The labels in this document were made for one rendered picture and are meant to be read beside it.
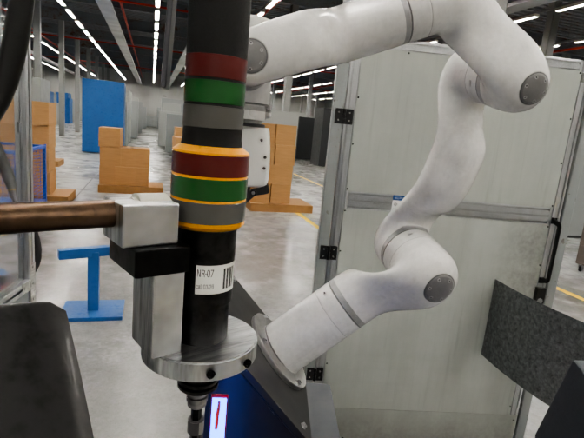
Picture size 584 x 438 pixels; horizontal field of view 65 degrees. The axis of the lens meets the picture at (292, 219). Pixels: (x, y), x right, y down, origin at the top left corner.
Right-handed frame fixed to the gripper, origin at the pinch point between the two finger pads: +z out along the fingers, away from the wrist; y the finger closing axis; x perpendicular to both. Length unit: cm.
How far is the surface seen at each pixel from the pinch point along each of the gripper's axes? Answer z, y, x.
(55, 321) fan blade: 2.2, 12.8, 40.5
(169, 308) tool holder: -5, 1, 54
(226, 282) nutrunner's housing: -6, -2, 52
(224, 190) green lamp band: -12, -1, 53
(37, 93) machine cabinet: -34, 442, -907
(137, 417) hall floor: 143, 49, -145
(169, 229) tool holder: -10, 1, 54
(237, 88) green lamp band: -17, -1, 52
